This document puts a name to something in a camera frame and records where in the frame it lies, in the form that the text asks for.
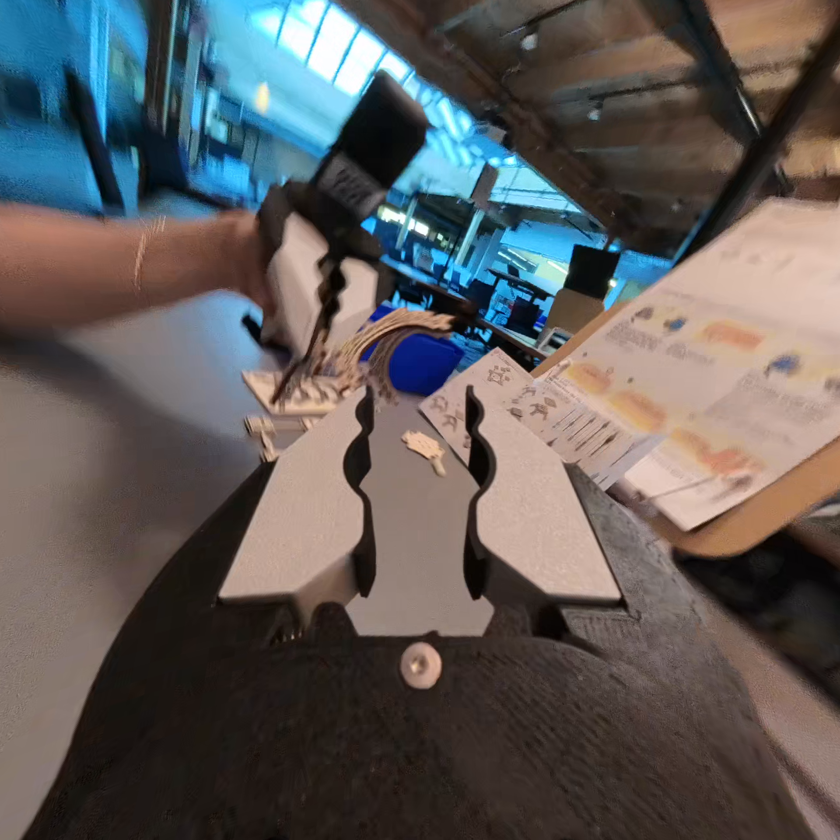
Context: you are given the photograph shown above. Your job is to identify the black monitor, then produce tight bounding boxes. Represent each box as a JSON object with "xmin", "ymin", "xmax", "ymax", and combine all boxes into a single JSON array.
[{"xmin": 564, "ymin": 244, "xmax": 622, "ymax": 300}]

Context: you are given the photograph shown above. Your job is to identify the person's left forearm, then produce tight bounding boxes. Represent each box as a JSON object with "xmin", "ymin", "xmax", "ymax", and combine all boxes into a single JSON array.
[{"xmin": 0, "ymin": 202, "xmax": 166, "ymax": 330}]

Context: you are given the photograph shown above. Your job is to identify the black floor lamp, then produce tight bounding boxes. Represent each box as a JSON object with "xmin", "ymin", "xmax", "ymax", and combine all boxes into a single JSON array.
[{"xmin": 676, "ymin": 39, "xmax": 840, "ymax": 263}]

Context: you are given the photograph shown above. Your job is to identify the person's left hand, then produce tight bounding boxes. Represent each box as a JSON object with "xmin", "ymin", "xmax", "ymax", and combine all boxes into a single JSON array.
[{"xmin": 164, "ymin": 210, "xmax": 273, "ymax": 309}]

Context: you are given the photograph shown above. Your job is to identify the skylight windows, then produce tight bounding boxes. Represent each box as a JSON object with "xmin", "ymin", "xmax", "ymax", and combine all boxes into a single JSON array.
[{"xmin": 249, "ymin": 0, "xmax": 578, "ymax": 217}]

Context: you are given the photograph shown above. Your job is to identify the pale wooden display board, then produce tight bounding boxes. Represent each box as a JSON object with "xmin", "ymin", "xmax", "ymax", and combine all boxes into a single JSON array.
[{"xmin": 532, "ymin": 298, "xmax": 840, "ymax": 559}]

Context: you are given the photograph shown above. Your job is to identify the wooden laser-cut parts sheet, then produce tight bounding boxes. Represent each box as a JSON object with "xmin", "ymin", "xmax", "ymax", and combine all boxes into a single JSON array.
[{"xmin": 241, "ymin": 367, "xmax": 343, "ymax": 416}]

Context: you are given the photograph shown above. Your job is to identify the large printed instruction sheet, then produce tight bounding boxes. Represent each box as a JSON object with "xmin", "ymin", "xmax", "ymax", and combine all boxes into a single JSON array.
[{"xmin": 551, "ymin": 197, "xmax": 840, "ymax": 532}]

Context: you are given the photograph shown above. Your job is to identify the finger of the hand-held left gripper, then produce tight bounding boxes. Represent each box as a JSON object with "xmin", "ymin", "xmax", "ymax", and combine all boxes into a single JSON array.
[
  {"xmin": 261, "ymin": 215, "xmax": 330, "ymax": 360},
  {"xmin": 274, "ymin": 258, "xmax": 382, "ymax": 404}
]

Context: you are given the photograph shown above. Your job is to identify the small slotted wooden part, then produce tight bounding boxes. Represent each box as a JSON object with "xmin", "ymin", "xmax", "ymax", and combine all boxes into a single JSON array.
[{"xmin": 244, "ymin": 415, "xmax": 311, "ymax": 462}]

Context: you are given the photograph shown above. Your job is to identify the grey desk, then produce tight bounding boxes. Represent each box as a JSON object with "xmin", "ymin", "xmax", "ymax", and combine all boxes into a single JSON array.
[{"xmin": 0, "ymin": 289, "xmax": 840, "ymax": 840}]

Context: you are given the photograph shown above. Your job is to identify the cardboard box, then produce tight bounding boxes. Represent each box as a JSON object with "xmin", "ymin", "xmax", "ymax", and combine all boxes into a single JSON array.
[{"xmin": 545, "ymin": 289, "xmax": 605, "ymax": 343}]

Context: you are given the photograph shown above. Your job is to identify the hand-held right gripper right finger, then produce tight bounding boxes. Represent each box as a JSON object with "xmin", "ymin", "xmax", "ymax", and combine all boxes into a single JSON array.
[{"xmin": 465, "ymin": 386, "xmax": 622, "ymax": 608}]

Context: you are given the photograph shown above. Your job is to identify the small pale wooden peg part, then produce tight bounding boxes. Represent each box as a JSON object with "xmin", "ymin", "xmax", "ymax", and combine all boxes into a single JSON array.
[{"xmin": 402, "ymin": 430, "xmax": 449, "ymax": 478}]

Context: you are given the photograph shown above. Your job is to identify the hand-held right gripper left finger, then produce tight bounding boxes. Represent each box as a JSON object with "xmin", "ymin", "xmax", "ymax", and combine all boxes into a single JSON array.
[{"xmin": 218, "ymin": 386, "xmax": 378, "ymax": 608}]

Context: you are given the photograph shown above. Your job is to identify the blue plastic bin white label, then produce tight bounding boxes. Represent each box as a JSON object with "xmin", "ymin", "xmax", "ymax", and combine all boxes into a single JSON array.
[{"xmin": 360, "ymin": 302, "xmax": 464, "ymax": 396}]

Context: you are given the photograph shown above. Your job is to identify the white assembly drawing leaflet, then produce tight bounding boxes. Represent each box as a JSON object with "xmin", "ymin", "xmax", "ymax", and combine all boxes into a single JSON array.
[{"xmin": 419, "ymin": 348, "xmax": 665, "ymax": 488}]

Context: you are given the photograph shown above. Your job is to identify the wooden lattice tower model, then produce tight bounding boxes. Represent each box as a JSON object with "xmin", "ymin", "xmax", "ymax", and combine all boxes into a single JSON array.
[{"xmin": 289, "ymin": 308, "xmax": 458, "ymax": 401}]

